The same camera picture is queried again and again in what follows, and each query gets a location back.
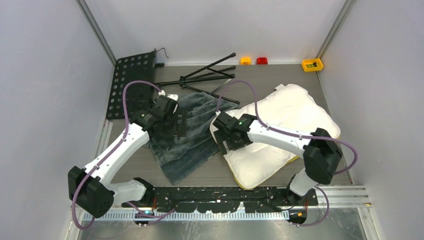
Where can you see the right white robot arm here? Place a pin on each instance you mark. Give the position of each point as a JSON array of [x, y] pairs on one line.
[[320, 153]]

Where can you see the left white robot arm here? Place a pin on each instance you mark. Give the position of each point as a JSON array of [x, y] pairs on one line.
[[91, 188]]

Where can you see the red toy brick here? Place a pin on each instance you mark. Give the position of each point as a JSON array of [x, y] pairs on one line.
[[262, 61]]

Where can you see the yellow toy block with knob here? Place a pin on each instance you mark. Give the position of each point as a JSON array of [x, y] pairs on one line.
[[312, 65]]

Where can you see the aluminium rail with ruler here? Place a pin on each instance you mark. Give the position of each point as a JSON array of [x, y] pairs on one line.
[[331, 197]]

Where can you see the grey fluffy pillowcase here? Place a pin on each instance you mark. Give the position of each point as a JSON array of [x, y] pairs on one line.
[[178, 157]]

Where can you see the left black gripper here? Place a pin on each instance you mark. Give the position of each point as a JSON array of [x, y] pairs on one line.
[[178, 128]]

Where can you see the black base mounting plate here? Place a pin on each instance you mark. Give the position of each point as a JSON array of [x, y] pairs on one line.
[[227, 199]]

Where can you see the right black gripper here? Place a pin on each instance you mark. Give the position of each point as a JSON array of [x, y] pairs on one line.
[[221, 136]]

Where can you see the orange toy brick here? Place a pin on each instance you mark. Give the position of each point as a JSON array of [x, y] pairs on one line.
[[245, 61]]

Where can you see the black perforated music stand tray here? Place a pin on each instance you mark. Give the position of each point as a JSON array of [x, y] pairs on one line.
[[139, 67]]

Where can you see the black folding tripod stand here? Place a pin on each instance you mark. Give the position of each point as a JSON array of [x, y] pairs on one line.
[[203, 74]]

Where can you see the white yellow black pillow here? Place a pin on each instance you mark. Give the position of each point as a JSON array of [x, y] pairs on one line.
[[289, 106]]

